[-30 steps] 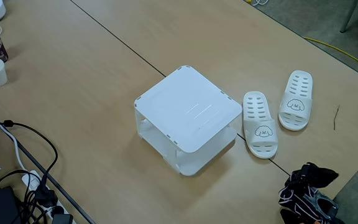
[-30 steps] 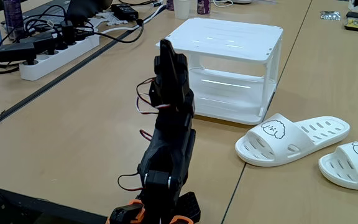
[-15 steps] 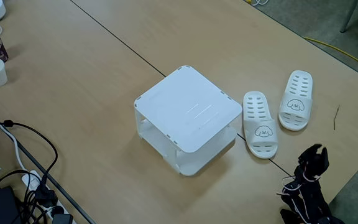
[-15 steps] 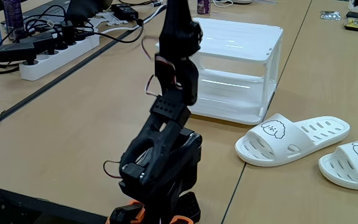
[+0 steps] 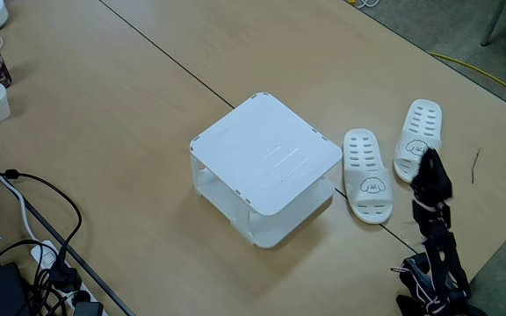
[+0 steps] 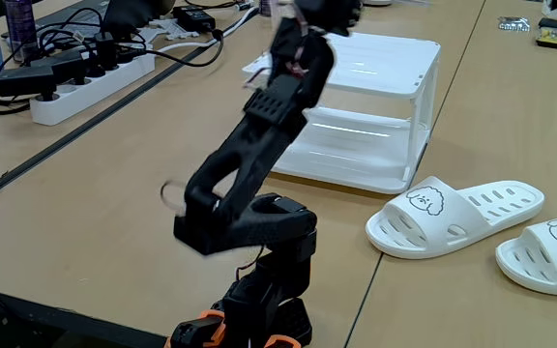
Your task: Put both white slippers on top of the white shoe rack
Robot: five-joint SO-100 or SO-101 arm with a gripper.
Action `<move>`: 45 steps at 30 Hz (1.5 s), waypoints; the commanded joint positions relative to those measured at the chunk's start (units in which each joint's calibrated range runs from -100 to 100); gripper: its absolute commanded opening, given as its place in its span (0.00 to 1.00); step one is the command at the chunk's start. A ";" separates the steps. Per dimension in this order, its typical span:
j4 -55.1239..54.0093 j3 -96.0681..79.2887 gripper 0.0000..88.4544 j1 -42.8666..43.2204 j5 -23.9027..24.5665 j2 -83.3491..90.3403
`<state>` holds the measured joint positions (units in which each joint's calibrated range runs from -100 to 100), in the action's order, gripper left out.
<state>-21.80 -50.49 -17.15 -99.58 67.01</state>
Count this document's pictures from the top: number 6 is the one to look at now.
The white slipper with dog print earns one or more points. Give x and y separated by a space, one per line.
452 220
544 256

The white plastic shoe rack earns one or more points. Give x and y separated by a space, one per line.
380 63

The purple drink can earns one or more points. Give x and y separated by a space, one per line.
265 7
21 29

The black power adapter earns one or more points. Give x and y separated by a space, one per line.
194 19

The silver foil packet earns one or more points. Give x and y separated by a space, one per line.
514 24

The small black plug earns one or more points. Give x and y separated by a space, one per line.
125 54

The black plug adapter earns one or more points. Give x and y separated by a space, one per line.
105 48
27 79
63 65

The white power strip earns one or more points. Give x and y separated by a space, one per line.
95 89

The black table edge bar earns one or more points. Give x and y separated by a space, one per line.
66 319

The white printed bracket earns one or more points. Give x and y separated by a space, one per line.
148 36
177 29

